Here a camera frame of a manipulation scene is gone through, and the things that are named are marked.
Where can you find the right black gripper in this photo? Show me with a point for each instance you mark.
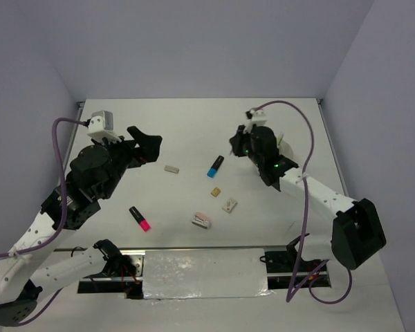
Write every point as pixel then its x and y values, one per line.
pixel 236 141

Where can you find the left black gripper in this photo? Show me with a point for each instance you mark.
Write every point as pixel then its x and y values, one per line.
pixel 147 152

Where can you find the small yellow eraser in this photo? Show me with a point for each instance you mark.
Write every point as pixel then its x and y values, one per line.
pixel 215 192

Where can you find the white red small box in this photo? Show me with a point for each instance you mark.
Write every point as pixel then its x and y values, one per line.
pixel 229 205

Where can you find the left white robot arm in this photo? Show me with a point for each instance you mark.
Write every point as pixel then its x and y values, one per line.
pixel 94 175

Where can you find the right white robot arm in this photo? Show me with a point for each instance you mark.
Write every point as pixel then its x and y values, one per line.
pixel 353 229

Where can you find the beige eraser block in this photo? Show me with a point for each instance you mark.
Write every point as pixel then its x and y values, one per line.
pixel 171 169

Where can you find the blue black highlighter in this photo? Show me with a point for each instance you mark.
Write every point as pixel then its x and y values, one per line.
pixel 215 167

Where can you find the white round divided container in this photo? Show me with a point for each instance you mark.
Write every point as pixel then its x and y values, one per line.
pixel 285 149

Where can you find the pink black highlighter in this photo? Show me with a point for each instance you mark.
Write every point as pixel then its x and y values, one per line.
pixel 140 219

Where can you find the silver foil cover plate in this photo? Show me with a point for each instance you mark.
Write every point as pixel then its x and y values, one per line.
pixel 204 274

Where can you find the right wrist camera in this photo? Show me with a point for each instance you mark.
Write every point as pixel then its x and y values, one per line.
pixel 256 118

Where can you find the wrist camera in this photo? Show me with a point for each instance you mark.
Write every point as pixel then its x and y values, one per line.
pixel 256 118
pixel 100 127

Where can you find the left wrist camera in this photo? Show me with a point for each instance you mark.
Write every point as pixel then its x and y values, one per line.
pixel 100 127

